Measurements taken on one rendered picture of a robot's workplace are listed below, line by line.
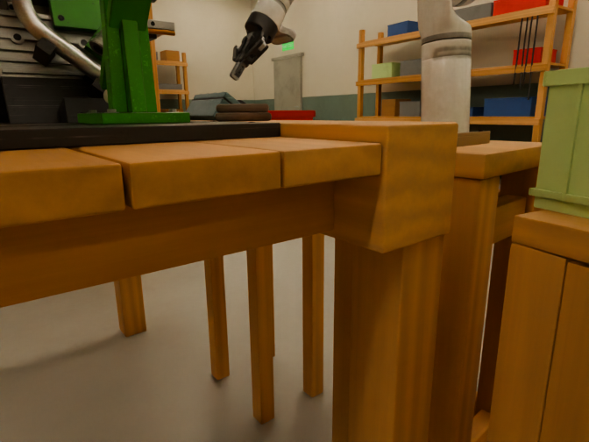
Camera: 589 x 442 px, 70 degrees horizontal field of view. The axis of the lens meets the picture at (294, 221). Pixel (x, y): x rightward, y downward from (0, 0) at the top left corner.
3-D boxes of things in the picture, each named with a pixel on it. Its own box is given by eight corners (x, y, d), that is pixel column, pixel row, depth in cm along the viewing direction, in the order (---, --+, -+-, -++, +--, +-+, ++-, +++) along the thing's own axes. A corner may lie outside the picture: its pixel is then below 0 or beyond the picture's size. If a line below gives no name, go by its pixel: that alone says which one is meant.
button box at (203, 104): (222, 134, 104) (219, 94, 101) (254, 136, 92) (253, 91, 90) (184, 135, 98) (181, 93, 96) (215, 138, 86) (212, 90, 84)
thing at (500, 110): (529, 190, 495) (557, -18, 441) (353, 167, 734) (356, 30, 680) (551, 186, 526) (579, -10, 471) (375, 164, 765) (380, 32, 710)
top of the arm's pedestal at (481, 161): (417, 153, 109) (418, 137, 108) (556, 162, 85) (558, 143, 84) (331, 163, 88) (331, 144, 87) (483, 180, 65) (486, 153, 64)
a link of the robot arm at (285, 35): (295, 41, 104) (306, 21, 105) (263, 8, 97) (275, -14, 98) (273, 46, 111) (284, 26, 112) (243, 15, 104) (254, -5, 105)
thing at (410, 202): (123, 155, 173) (118, 117, 169) (450, 233, 58) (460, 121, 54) (85, 158, 165) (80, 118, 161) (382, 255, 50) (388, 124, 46)
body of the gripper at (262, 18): (244, 12, 104) (227, 44, 102) (264, 5, 97) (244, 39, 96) (266, 34, 108) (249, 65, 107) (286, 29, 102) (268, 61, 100)
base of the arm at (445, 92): (432, 133, 92) (433, 50, 88) (476, 131, 86) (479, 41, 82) (412, 135, 85) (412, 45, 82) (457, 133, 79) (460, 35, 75)
